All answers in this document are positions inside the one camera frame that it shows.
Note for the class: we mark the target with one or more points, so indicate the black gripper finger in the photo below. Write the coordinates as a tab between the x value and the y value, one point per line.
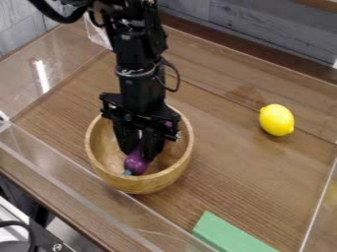
152	143
127	136

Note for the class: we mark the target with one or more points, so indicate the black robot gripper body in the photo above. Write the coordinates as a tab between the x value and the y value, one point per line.
139	103

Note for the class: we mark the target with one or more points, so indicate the purple toy eggplant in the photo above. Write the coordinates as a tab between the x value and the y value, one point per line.
135	164

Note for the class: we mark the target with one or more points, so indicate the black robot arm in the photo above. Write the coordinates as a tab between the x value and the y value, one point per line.
132	27

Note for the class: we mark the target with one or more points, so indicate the brown wooden bowl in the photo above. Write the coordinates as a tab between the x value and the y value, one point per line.
107	159

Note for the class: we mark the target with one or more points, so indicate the yellow lemon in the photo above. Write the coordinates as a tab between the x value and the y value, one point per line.
276	120

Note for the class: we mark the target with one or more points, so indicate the green rectangular block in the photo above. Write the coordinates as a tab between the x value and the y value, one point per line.
224	237

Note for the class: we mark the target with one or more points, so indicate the clear acrylic corner bracket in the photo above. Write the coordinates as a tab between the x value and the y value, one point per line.
96	34

